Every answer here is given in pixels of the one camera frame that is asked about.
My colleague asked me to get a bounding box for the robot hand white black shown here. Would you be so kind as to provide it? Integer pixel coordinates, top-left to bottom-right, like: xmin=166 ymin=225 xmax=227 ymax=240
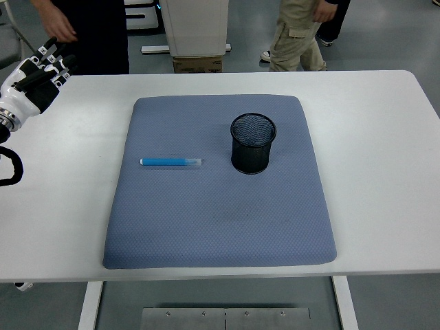
xmin=0 ymin=36 xmax=78 ymax=118

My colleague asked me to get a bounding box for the blue marker with clear cap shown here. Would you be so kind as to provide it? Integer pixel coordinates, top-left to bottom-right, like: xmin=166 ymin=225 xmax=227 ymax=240
xmin=139 ymin=157 xmax=206 ymax=169

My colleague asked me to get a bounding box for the black mesh pen holder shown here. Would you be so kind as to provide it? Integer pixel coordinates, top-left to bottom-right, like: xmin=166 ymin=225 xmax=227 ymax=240
xmin=230 ymin=112 xmax=278 ymax=175

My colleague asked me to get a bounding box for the person in dark clothing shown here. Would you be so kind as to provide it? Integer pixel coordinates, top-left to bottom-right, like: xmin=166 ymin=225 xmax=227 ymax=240
xmin=30 ymin=0 xmax=131 ymax=76

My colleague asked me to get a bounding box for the white floor bar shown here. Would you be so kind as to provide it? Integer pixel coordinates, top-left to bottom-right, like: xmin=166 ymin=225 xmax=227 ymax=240
xmin=140 ymin=43 xmax=232 ymax=55

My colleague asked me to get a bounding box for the white machine with dark slot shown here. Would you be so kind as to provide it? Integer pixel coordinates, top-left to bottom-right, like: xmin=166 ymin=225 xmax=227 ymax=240
xmin=123 ymin=0 xmax=162 ymax=31

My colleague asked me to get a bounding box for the brown cardboard box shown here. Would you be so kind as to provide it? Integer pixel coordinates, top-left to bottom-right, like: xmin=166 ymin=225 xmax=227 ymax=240
xmin=172 ymin=55 xmax=223 ymax=74

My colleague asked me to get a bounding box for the blue textured mat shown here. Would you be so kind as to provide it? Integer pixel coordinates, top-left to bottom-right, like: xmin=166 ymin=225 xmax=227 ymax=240
xmin=102 ymin=94 xmax=338 ymax=271

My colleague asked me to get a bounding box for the white table leg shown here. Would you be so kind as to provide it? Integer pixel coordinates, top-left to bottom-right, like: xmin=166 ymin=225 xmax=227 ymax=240
xmin=331 ymin=276 xmax=360 ymax=330
xmin=77 ymin=281 xmax=104 ymax=330

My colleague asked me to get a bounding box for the grey metal plate with screws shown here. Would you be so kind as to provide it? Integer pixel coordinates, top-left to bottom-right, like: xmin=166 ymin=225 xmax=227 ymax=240
xmin=142 ymin=307 xmax=311 ymax=330

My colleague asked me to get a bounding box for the person in beige trousers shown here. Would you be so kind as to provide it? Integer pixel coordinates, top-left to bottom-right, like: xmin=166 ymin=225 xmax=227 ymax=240
xmin=259 ymin=0 xmax=340 ymax=72

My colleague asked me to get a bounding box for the person with blue sneakers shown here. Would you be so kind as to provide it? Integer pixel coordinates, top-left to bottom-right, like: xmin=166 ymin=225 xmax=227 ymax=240
xmin=315 ymin=0 xmax=352 ymax=48

